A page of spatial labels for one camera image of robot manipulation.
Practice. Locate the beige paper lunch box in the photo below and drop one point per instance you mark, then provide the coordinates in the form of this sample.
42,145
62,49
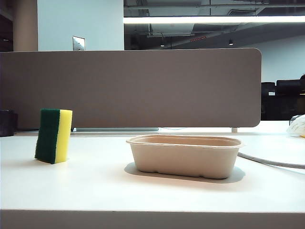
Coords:
183,159

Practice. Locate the yellow and green cleaning sponge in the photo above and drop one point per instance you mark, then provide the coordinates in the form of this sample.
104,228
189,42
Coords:
50,136

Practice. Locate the white divider support foot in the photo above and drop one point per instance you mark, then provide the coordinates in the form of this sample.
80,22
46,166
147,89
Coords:
234,130

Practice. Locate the red ceiling sign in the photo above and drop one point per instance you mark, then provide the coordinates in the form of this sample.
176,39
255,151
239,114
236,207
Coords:
198,38

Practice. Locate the small black ceiling lamp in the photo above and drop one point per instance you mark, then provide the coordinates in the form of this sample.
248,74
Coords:
231,42

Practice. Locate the long ceiling light strip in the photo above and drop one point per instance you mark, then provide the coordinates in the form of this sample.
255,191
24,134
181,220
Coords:
214,19

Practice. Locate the white plastic bag green print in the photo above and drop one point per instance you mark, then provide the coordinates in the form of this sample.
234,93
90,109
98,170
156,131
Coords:
297,126

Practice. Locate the silver divider base rail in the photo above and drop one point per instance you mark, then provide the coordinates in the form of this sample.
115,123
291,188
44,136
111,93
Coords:
114,129

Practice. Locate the metal wall switch plate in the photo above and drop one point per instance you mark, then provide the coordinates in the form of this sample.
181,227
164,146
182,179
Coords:
78,43

